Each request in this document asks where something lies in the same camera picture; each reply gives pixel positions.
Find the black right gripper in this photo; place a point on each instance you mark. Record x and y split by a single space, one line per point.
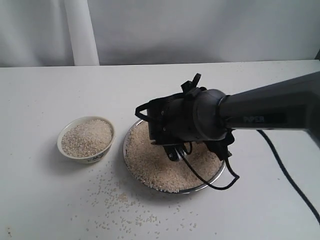
171 122

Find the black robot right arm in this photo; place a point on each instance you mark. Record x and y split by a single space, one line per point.
198 114

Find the round metal rice tray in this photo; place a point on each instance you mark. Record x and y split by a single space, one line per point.
150 165

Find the white ceramic rice bowl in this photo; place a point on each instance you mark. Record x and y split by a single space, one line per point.
86 140

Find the white backdrop curtain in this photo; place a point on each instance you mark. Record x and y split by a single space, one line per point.
46 33

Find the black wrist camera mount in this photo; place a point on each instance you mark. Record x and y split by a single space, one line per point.
220 147

